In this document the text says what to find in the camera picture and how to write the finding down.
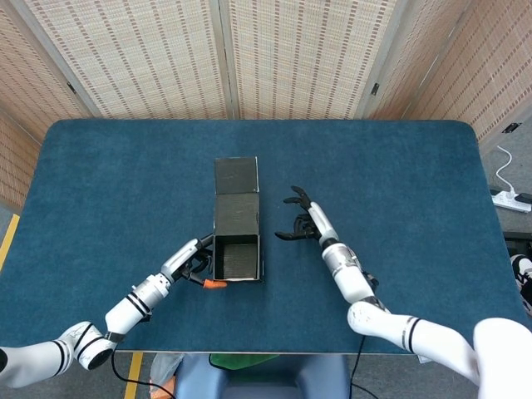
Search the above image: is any black floor object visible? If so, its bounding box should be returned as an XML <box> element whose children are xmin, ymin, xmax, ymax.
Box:
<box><xmin>502</xmin><ymin>231</ymin><xmax>532</xmax><ymax>257</ymax></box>

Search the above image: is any woven bamboo screen panel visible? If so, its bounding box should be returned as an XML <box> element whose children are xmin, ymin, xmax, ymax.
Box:
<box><xmin>0</xmin><ymin>0</ymin><xmax>101</xmax><ymax>209</ymax></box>
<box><xmin>12</xmin><ymin>0</ymin><xmax>236</xmax><ymax>121</ymax></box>
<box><xmin>357</xmin><ymin>0</ymin><xmax>532</xmax><ymax>145</ymax></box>
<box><xmin>218</xmin><ymin>0</ymin><xmax>411</xmax><ymax>121</ymax></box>

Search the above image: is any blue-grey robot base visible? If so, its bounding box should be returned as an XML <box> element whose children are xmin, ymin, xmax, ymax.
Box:
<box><xmin>174</xmin><ymin>352</ymin><xmax>352</xmax><ymax>399</ymax></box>

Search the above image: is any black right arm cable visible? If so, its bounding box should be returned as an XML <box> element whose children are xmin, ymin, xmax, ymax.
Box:
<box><xmin>350</xmin><ymin>336</ymin><xmax>369</xmax><ymax>397</ymax></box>

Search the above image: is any dark foldable cardboard box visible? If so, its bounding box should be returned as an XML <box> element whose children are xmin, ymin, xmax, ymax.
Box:
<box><xmin>211</xmin><ymin>156</ymin><xmax>266</xmax><ymax>286</ymax></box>

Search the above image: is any yellow floor tape strip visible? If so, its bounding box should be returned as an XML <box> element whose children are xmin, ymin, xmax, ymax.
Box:
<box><xmin>0</xmin><ymin>214</ymin><xmax>21</xmax><ymax>271</ymax></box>
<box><xmin>124</xmin><ymin>352</ymin><xmax>145</xmax><ymax>399</ymax></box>

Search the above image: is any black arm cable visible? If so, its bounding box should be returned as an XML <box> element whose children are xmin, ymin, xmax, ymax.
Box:
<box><xmin>350</xmin><ymin>336</ymin><xmax>369</xmax><ymax>397</ymax></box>
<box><xmin>110</xmin><ymin>351</ymin><xmax>167</xmax><ymax>397</ymax></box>

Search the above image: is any white power strip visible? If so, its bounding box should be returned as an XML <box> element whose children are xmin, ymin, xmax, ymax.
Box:
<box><xmin>490</xmin><ymin>189</ymin><xmax>532</xmax><ymax>213</ymax></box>

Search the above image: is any white power cable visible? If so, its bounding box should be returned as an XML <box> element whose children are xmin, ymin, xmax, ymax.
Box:
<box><xmin>495</xmin><ymin>145</ymin><xmax>519</xmax><ymax>196</ymax></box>

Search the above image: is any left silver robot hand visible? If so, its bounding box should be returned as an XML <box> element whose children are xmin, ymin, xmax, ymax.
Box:
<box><xmin>160</xmin><ymin>234</ymin><xmax>229</xmax><ymax>291</ymax></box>

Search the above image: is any blue felt table cover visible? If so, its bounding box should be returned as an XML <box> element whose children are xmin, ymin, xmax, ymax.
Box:
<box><xmin>0</xmin><ymin>119</ymin><xmax>532</xmax><ymax>355</ymax></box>

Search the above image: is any green cloth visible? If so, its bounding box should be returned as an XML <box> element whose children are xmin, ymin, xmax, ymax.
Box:
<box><xmin>209</xmin><ymin>352</ymin><xmax>279</xmax><ymax>371</ymax></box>

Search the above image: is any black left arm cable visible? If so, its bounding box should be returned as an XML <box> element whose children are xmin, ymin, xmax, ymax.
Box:
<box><xmin>110</xmin><ymin>351</ymin><xmax>167</xmax><ymax>397</ymax></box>

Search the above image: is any grey and orange bag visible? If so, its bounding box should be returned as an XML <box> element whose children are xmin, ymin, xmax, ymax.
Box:
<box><xmin>148</xmin><ymin>352</ymin><xmax>184</xmax><ymax>399</ymax></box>

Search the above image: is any black and white shoe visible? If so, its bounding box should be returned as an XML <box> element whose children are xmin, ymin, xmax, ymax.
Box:
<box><xmin>510</xmin><ymin>254</ymin><xmax>532</xmax><ymax>313</ymax></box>

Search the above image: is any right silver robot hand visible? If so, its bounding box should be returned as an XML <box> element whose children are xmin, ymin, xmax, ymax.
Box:
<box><xmin>273</xmin><ymin>185</ymin><xmax>338</xmax><ymax>250</ymax></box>

